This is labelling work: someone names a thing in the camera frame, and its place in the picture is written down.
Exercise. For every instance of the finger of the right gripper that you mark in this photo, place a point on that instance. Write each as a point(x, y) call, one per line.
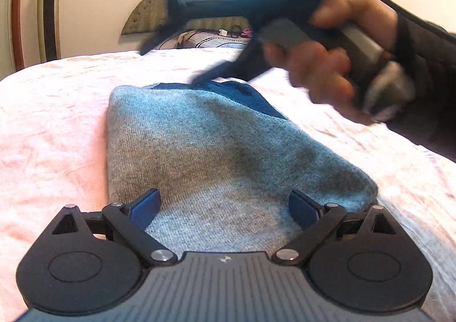
point(249, 65)
point(166, 31)

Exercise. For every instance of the black jacket sleeve forearm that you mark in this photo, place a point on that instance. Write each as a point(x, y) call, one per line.
point(429, 59)

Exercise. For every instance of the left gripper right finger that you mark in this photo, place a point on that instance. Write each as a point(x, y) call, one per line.
point(317, 223)

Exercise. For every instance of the gold standing air conditioner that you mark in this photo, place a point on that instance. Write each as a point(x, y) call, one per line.
point(48, 25)

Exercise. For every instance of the olive upholstered headboard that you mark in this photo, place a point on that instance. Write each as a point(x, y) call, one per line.
point(150, 15)

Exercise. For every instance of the striped pillow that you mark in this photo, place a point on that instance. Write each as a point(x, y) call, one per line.
point(205, 39)

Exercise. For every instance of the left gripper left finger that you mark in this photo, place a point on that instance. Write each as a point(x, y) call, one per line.
point(128, 223)

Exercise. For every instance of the grey and navy knit sweater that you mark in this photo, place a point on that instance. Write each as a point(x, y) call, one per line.
point(224, 162)

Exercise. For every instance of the magenta cloth at headboard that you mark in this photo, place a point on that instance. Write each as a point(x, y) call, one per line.
point(247, 33)

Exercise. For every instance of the person's right hand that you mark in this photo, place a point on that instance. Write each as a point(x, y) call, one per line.
point(312, 67)

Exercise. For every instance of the pink bed sheet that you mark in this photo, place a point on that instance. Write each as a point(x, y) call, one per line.
point(53, 153)

